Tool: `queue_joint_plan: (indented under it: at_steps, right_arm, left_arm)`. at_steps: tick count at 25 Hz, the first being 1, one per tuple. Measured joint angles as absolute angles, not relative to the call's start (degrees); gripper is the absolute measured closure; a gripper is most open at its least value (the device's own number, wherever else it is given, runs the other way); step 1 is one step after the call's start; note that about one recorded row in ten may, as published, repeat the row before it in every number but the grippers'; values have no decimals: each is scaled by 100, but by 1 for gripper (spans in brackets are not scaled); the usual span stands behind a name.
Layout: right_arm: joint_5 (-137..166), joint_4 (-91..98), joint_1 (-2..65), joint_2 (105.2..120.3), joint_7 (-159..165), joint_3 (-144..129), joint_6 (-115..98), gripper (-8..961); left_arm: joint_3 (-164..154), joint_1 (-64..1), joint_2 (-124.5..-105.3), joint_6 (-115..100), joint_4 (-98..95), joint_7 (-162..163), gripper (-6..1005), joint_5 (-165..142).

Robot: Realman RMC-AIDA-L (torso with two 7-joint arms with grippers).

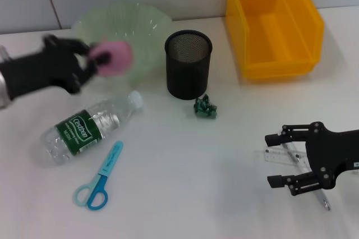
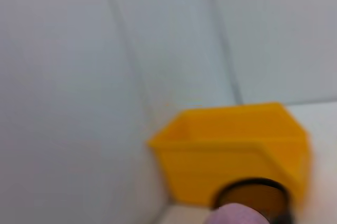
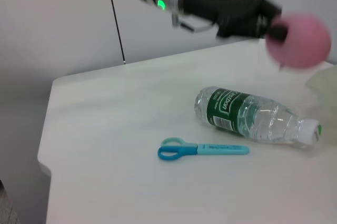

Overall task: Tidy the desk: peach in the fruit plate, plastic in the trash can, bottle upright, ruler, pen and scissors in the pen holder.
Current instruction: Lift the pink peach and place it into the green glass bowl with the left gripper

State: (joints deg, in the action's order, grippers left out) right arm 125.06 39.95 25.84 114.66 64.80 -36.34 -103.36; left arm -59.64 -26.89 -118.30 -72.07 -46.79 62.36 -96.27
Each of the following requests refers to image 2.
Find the pink peach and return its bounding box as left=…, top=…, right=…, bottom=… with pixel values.
left=204, top=202, right=268, bottom=224

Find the black mesh pen holder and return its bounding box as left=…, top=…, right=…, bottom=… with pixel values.
left=212, top=178, right=294, bottom=224

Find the yellow plastic bin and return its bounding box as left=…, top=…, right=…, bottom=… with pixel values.
left=146, top=101, right=310, bottom=207

